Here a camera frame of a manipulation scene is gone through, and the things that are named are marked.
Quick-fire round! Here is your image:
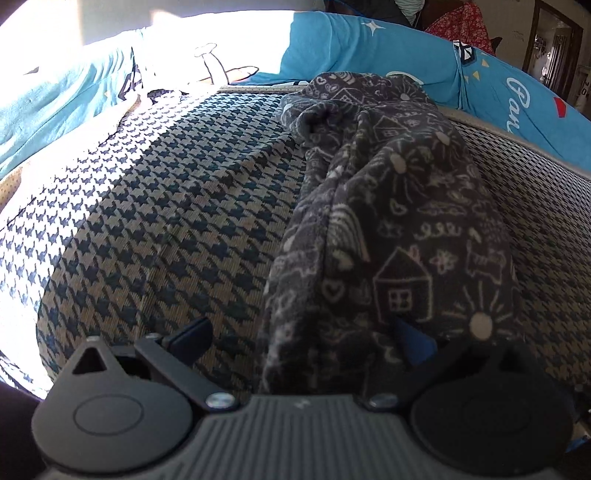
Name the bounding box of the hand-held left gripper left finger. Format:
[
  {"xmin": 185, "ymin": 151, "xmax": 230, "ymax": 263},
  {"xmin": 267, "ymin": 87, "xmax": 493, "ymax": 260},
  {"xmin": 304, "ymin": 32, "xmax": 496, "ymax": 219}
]
[{"xmin": 69, "ymin": 316, "xmax": 241, "ymax": 411}]

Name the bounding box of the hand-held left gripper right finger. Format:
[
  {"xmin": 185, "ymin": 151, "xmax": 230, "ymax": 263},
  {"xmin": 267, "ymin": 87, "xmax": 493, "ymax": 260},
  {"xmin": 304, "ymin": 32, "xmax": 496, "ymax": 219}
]
[{"xmin": 368, "ymin": 318, "xmax": 550, "ymax": 411}]

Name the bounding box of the red floral cloth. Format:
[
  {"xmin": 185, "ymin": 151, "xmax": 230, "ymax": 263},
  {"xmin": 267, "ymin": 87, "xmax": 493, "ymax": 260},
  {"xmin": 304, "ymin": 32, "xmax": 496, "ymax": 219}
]
[{"xmin": 425, "ymin": 0, "xmax": 496, "ymax": 54}]

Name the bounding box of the houndstooth sofa seat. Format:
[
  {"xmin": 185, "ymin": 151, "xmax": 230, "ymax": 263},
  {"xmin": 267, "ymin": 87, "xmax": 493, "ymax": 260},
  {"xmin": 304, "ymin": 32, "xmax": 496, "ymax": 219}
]
[{"xmin": 0, "ymin": 82, "xmax": 591, "ymax": 408}]

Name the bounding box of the blue cushion with white star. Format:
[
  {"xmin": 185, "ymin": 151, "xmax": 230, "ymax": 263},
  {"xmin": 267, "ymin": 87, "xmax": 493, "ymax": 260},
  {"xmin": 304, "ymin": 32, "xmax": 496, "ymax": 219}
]
[{"xmin": 134, "ymin": 11, "xmax": 463, "ymax": 100}]

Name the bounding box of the grey patterned fleece jacket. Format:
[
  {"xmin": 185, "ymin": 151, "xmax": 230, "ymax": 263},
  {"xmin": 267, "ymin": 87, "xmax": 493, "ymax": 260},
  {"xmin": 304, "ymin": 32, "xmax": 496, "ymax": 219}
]
[{"xmin": 256, "ymin": 70, "xmax": 528, "ymax": 398}]

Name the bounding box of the blue cushion with airplane print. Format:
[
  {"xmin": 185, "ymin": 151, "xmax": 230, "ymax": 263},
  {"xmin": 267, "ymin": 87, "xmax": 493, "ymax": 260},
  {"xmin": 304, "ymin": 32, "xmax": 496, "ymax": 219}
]
[{"xmin": 0, "ymin": 41, "xmax": 145, "ymax": 179}]

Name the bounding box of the wooden door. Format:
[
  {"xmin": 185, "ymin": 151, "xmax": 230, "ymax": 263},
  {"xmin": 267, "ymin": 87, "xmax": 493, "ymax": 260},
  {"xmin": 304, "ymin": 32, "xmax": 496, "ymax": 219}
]
[{"xmin": 523, "ymin": 0, "xmax": 585, "ymax": 100}]

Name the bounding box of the blue cushion with white script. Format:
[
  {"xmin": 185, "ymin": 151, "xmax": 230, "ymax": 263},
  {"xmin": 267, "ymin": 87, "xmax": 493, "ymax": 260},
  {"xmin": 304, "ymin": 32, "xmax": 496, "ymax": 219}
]
[{"xmin": 455, "ymin": 39, "xmax": 591, "ymax": 160}]

